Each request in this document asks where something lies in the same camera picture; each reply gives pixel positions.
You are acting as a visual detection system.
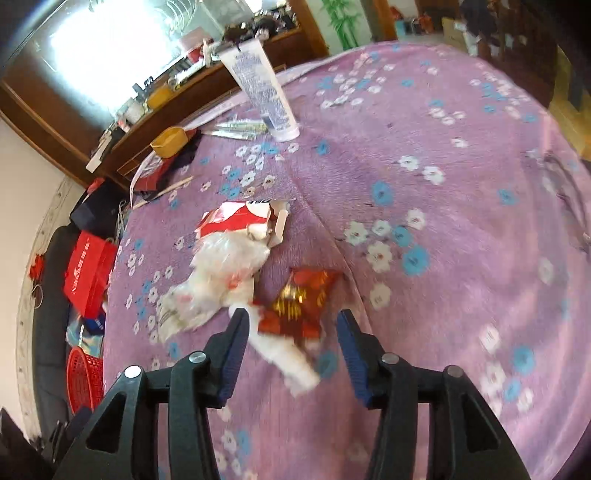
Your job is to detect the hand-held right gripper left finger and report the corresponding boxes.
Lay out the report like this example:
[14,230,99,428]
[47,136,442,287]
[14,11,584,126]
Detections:
[55,307,252,480]

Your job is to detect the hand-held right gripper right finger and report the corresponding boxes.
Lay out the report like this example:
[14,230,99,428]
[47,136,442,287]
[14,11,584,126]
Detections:
[336,309,532,480]

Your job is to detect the clear plastic bag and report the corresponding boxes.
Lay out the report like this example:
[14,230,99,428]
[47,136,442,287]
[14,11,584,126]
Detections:
[154,231,271,343]

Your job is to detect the red foil snack wrapper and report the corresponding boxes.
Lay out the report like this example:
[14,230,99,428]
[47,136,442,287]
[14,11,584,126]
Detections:
[253,268,345,342]

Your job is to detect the torn red white cigarette pack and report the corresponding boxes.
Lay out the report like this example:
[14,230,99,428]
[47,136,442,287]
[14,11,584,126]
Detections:
[196,198,291,245]

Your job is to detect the red plastic mesh basket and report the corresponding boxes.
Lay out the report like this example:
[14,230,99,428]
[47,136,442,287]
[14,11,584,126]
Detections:
[67,347,105,414]

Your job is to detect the holographic shopping bag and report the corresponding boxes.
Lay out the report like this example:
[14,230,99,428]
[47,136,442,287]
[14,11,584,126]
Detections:
[67,309,107,352]

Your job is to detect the red paper bag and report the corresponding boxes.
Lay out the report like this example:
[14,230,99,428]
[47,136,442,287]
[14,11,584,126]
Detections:
[64,231,118,319]

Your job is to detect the black sofa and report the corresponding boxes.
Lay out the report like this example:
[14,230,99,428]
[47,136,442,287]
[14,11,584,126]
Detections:
[32,222,93,444]

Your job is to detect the dark red packet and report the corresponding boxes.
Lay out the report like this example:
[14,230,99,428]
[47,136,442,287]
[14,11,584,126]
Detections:
[134,129,201,192]

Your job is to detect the dark navy paper bag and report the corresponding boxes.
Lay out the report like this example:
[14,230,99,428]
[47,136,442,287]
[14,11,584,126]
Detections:
[69,180,123,236]

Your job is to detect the silver ointment tube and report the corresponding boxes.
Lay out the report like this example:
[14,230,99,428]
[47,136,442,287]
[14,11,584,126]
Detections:
[215,120,269,131]
[203,129,266,140]

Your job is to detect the small yellow box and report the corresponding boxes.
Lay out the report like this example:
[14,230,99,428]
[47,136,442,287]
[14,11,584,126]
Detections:
[150,127,188,158]

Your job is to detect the white flat box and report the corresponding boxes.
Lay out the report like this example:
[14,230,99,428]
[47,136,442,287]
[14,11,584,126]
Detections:
[85,136,114,171]

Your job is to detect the white lotion tube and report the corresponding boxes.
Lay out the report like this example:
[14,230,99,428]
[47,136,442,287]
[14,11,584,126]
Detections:
[218,39,300,141]

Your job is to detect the eyeglasses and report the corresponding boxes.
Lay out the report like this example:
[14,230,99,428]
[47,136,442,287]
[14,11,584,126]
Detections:
[531,148,591,252]

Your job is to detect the wooden cabinet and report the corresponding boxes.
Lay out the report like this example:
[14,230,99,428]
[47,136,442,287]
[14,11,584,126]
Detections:
[0,0,328,185]

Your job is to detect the large cabinet mirror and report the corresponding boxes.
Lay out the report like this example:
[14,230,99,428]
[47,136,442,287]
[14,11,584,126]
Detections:
[9,0,305,121]

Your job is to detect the wooden stair railing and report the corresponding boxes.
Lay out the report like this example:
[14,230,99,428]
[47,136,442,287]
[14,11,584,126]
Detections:
[475,0,557,93]

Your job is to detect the dark jacket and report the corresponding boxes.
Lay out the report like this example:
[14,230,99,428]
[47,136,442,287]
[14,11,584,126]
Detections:
[462,0,499,33]

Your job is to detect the bamboo wall decal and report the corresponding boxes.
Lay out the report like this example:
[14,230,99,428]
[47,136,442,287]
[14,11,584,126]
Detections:
[321,0,363,47]

